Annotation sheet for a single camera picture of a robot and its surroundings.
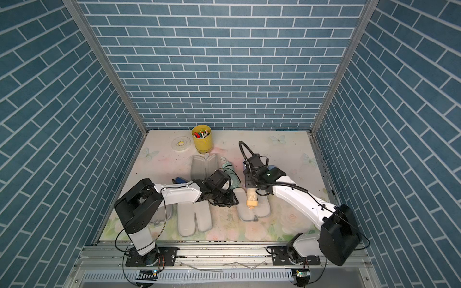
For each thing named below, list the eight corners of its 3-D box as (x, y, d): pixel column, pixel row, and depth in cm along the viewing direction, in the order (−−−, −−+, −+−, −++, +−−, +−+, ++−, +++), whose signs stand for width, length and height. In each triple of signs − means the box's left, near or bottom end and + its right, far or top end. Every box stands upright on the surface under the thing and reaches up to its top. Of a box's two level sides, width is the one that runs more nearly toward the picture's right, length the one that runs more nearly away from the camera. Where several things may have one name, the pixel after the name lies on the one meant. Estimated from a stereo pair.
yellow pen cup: (194, 154, 110) (189, 138, 99) (197, 140, 118) (192, 124, 106) (211, 154, 110) (209, 138, 99) (213, 140, 118) (211, 124, 106)
